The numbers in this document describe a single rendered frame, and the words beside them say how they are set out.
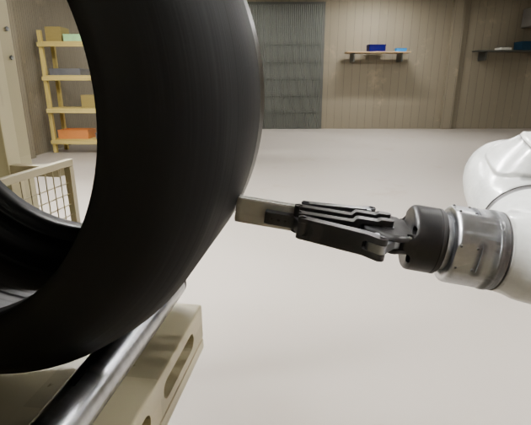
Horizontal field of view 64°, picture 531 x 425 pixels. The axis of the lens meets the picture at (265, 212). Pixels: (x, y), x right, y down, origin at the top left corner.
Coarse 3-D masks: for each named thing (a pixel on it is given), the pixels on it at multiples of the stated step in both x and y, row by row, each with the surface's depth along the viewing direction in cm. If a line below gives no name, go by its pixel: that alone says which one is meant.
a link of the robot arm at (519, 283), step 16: (512, 192) 51; (528, 192) 50; (496, 208) 51; (512, 208) 48; (528, 208) 46; (512, 224) 44; (528, 224) 44; (512, 240) 44; (528, 240) 43; (512, 256) 43; (528, 256) 43; (512, 272) 44; (528, 272) 43; (496, 288) 46; (512, 288) 45; (528, 288) 44
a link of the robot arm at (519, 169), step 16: (496, 144) 59; (512, 144) 56; (528, 144) 53; (480, 160) 60; (496, 160) 56; (512, 160) 54; (528, 160) 53; (464, 176) 62; (480, 176) 57; (496, 176) 55; (512, 176) 53; (528, 176) 52; (464, 192) 62; (480, 192) 56; (496, 192) 53
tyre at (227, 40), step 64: (128, 0) 29; (192, 0) 31; (128, 64) 30; (192, 64) 31; (256, 64) 46; (128, 128) 31; (192, 128) 32; (256, 128) 48; (0, 192) 66; (128, 192) 32; (192, 192) 34; (0, 256) 64; (64, 256) 66; (128, 256) 34; (192, 256) 39; (0, 320) 37; (64, 320) 37; (128, 320) 40
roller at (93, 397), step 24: (168, 312) 58; (144, 336) 50; (96, 360) 43; (120, 360) 45; (72, 384) 40; (96, 384) 41; (120, 384) 45; (48, 408) 37; (72, 408) 37; (96, 408) 40
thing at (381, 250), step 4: (368, 244) 44; (372, 244) 43; (388, 244) 44; (392, 244) 44; (396, 244) 45; (368, 248) 44; (372, 248) 43; (376, 248) 43; (380, 248) 43; (384, 248) 43; (388, 248) 44; (392, 248) 45; (396, 248) 45; (376, 252) 43; (380, 252) 43; (384, 252) 43
